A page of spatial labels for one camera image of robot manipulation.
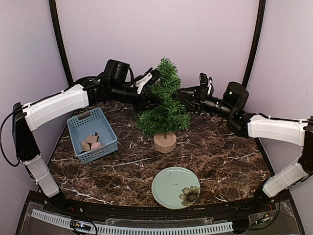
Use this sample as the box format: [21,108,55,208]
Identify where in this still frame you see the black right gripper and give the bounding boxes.
[177,86,236,119]

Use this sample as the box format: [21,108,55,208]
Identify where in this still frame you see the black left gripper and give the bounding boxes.
[111,82,162,113]

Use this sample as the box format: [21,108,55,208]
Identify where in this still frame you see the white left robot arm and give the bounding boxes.
[12,73,160,213]

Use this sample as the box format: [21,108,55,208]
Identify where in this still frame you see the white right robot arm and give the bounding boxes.
[176,82,313,212]

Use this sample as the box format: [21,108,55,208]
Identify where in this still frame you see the small green christmas tree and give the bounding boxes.
[136,57,191,153]

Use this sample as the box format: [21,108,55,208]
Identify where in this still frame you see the blue plastic basket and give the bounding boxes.
[67,108,118,164]

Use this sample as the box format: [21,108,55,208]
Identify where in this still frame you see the pink ornament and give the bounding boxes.
[90,142,101,150]

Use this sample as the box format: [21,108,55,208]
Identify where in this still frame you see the tan wooden ornaments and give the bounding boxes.
[81,135,98,151]

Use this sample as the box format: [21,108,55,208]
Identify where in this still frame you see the green flower plate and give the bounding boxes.
[151,166,201,210]

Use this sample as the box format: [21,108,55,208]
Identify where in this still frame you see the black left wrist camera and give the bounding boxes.
[134,68,161,94]

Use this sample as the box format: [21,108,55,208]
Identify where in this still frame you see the black right frame post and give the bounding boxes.
[242,0,266,88]

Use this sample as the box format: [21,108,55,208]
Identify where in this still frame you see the black frame post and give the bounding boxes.
[242,0,266,88]
[48,0,73,85]

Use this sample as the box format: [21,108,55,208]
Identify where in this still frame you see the white cable duct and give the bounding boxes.
[31,209,234,235]

